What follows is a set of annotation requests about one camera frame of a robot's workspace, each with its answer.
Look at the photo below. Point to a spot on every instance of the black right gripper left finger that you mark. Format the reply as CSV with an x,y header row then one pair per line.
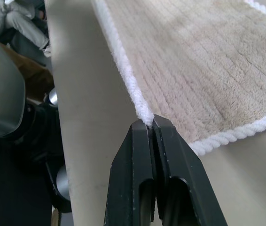
x,y
128,179

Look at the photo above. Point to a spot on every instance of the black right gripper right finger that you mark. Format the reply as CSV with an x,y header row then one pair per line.
x,y
182,179

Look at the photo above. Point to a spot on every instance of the beige towel with white edging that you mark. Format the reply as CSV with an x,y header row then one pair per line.
x,y
194,58

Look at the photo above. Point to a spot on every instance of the person in grey clothing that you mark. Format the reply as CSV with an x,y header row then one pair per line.
x,y
17,23

